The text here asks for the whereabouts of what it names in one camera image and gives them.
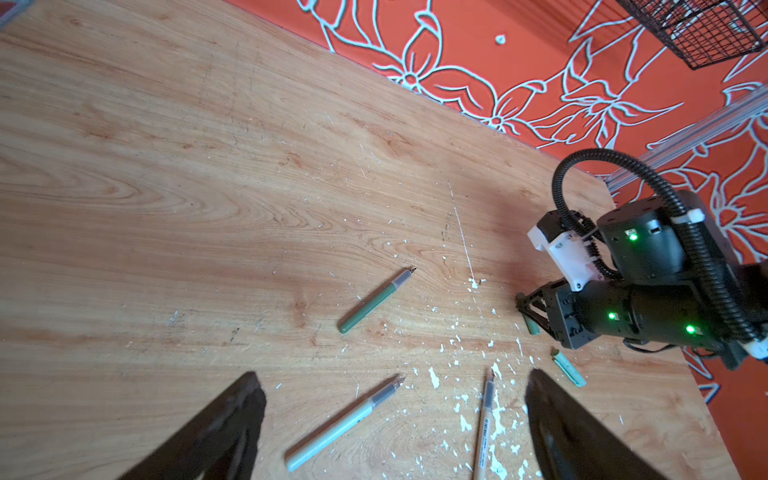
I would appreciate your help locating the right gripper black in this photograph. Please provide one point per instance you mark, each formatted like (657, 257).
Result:
(553, 307)

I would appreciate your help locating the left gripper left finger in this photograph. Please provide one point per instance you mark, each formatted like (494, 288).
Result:
(220, 442)

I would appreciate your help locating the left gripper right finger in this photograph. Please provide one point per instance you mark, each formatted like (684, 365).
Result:
(570, 443)

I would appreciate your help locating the dark green pen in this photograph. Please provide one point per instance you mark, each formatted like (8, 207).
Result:
(374, 300)

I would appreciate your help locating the dark green pen cap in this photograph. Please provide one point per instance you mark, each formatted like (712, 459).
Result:
(531, 325)

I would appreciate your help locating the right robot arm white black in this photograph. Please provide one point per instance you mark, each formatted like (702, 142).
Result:
(657, 298)

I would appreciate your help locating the light green pen cap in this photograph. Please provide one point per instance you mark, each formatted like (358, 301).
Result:
(568, 369)

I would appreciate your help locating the beige pen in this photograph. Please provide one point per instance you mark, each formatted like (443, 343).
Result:
(480, 462)

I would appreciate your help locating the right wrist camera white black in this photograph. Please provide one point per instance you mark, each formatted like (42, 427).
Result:
(566, 249)

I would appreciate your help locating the black wire basket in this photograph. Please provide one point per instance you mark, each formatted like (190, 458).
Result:
(702, 33)

